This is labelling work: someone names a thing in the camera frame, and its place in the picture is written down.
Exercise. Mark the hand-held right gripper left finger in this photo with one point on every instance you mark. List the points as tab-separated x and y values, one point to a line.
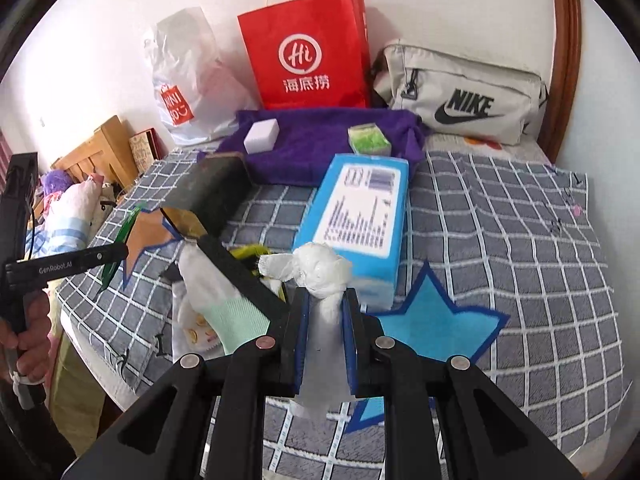
299	345

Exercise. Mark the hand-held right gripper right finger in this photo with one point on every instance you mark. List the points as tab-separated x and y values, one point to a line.
350	347

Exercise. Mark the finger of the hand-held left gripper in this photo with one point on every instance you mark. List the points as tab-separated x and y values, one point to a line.
107	255

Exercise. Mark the green plastic packet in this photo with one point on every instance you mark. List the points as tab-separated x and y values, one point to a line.
122	232

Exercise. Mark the white gauze cloth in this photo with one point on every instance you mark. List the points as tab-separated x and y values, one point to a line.
320	270

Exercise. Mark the white and mint sock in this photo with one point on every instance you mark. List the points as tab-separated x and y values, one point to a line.
220	310

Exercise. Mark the black plastic bar with rivet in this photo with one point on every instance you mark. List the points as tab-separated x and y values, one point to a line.
235	275

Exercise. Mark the yellow packet with black print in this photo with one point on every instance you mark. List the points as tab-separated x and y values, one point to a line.
247	252

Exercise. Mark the person's left hand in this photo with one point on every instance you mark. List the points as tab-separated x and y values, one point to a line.
35	345

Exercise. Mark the blue striped cloth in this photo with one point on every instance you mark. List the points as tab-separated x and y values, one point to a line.
55	240

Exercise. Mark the pink and white plush toy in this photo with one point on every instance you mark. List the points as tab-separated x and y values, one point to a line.
75	205

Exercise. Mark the purple plush toy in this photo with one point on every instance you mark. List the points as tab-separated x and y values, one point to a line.
56	180

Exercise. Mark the wooden headboard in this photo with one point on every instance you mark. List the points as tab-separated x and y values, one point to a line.
107	145

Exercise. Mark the brown printed box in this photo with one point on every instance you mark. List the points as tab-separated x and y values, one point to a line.
145	147

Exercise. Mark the dark green tin box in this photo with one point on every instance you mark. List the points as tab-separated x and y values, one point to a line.
215	185

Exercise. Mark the khaki fabric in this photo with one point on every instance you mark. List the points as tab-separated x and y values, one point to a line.
80	395

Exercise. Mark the blue tissue pack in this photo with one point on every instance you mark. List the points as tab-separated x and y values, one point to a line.
350	200

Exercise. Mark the grey checked blanket with stars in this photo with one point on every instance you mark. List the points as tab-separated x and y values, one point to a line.
500	240

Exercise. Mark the white sponge block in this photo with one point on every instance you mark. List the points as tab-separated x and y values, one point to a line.
261	135

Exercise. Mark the purple towel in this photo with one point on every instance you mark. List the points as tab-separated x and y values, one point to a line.
310	140

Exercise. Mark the green tissue pack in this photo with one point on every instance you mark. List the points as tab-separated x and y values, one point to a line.
370	140

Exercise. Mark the white plastic bag red logo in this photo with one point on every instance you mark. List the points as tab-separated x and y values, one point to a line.
190	60

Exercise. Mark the grey sling bag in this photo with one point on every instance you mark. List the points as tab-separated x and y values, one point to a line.
450	85

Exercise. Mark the red paper bag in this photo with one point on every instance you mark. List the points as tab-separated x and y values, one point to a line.
300	35

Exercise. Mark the brown wooden door frame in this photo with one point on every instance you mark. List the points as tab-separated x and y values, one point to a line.
565	35

